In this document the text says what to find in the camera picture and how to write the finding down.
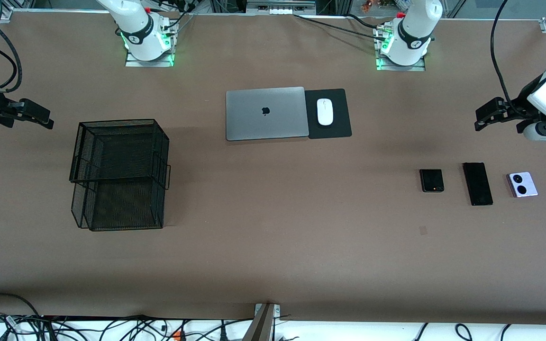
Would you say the silver closed laptop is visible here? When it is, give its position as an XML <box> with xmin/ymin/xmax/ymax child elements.
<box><xmin>226</xmin><ymin>87</ymin><xmax>309</xmax><ymax>142</ymax></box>

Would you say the black mouse pad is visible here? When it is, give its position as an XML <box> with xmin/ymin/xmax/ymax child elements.
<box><xmin>304</xmin><ymin>88</ymin><xmax>353</xmax><ymax>140</ymax></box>

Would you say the long black smartphone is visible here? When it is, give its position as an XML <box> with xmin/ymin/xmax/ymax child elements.
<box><xmin>463</xmin><ymin>162</ymin><xmax>494</xmax><ymax>206</ymax></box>

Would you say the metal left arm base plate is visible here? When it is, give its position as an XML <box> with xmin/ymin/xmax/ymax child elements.
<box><xmin>375</xmin><ymin>56</ymin><xmax>426</xmax><ymax>72</ymax></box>

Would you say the lavender flip phone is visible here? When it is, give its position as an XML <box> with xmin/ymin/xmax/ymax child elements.
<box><xmin>507</xmin><ymin>172</ymin><xmax>538</xmax><ymax>198</ymax></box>

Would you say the short black table cable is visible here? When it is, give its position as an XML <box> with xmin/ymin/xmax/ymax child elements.
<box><xmin>346</xmin><ymin>13</ymin><xmax>382</xmax><ymax>30</ymax></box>

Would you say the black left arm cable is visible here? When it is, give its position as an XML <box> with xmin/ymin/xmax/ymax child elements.
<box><xmin>490</xmin><ymin>0</ymin><xmax>532</xmax><ymax>119</ymax></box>

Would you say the tangled black floor cable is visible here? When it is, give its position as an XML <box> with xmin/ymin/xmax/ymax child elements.
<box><xmin>0</xmin><ymin>313</ymin><xmax>255</xmax><ymax>341</ymax></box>

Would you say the metal camera stand bracket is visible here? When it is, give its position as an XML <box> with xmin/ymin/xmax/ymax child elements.
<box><xmin>242</xmin><ymin>303</ymin><xmax>282</xmax><ymax>341</ymax></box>

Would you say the grey power strip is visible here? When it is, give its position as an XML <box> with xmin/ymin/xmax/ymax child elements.
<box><xmin>246</xmin><ymin>0</ymin><xmax>317</xmax><ymax>16</ymax></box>

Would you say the black wire mesh tray rack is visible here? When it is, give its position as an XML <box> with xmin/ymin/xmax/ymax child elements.
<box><xmin>69</xmin><ymin>118</ymin><xmax>172</xmax><ymax>232</ymax></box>

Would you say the small black flip phone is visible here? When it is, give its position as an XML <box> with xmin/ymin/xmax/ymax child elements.
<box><xmin>419</xmin><ymin>169</ymin><xmax>445</xmax><ymax>193</ymax></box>

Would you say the thick black looped cable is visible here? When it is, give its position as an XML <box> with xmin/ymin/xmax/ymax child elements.
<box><xmin>0</xmin><ymin>293</ymin><xmax>41</xmax><ymax>317</ymax></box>

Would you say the long black table cable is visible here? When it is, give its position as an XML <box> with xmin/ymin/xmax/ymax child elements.
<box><xmin>293</xmin><ymin>14</ymin><xmax>388</xmax><ymax>42</ymax></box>

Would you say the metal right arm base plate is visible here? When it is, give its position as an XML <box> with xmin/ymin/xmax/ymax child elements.
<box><xmin>125</xmin><ymin>50</ymin><xmax>175</xmax><ymax>67</ymax></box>

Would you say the white computer mouse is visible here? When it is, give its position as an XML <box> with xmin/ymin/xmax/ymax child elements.
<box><xmin>317</xmin><ymin>98</ymin><xmax>334</xmax><ymax>126</ymax></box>

